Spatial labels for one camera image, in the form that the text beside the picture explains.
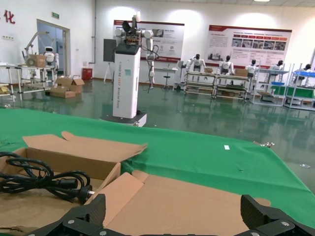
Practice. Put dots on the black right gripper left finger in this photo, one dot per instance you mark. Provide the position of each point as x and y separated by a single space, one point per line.
97 209

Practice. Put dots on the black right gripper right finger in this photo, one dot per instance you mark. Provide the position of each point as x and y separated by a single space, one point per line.
251 211

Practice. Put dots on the white column robot arm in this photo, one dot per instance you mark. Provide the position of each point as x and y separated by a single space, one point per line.
148 34

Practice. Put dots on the open brown cardboard box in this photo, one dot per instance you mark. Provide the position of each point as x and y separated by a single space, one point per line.
73 157
184 206

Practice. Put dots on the flat cardboard floor box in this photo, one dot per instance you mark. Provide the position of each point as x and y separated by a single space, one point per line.
62 93

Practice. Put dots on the open cardboard floor box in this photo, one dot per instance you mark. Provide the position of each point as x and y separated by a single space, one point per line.
78 86

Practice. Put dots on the medium cardboard box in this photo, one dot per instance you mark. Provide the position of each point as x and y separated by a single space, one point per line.
241 72

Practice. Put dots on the small cardboard box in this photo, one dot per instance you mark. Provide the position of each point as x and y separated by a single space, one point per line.
208 70

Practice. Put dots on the cardboard box with tape roll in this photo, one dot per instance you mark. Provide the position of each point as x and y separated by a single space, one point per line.
39 60

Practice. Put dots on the white label sticker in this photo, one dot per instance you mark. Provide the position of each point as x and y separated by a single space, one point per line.
227 147

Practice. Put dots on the white floor scrap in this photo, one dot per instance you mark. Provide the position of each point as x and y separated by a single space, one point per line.
305 166

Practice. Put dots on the green tablecloth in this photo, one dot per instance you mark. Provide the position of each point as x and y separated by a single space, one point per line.
197 157

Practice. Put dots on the white workbench green panel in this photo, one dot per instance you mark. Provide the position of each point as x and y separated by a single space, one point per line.
300 94

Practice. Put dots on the white column robot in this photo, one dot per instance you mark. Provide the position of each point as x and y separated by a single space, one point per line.
126 80

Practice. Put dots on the red bin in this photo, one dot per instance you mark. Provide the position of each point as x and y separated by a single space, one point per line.
87 74

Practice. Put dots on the white roller rack workbench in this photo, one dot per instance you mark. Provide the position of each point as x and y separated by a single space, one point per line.
199 73
231 76

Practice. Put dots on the white blue shelf workbench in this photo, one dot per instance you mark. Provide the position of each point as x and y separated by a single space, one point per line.
270 72

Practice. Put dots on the white black humanoid robot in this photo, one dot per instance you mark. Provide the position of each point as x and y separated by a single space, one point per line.
197 62
251 68
308 66
226 66
276 66

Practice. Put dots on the black stool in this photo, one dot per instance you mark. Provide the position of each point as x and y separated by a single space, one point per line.
166 77

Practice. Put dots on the white cabinet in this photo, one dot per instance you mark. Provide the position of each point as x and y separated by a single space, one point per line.
180 73

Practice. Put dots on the white table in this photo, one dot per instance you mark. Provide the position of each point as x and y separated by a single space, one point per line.
167 68

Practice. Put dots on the small white round-head robot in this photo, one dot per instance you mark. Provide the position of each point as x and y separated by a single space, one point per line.
49 57

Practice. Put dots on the black board on easel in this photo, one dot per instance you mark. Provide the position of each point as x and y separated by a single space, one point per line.
109 50

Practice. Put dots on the glass door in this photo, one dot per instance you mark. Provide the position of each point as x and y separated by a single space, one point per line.
61 48

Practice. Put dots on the green exit sign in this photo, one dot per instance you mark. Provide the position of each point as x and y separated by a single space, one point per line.
55 15

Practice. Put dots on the white pipe-frame workbench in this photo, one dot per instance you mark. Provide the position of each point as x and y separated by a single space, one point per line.
36 68
7 67

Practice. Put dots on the wide red white wall poster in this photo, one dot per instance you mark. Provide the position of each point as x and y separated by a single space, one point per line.
258 48

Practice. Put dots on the white wall pipe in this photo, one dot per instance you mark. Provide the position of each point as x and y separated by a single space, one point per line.
94 24

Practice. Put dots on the narrow red white wall poster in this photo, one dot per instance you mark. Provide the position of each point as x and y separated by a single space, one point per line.
169 38

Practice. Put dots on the white wall outlets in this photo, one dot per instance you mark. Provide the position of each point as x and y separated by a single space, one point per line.
7 38

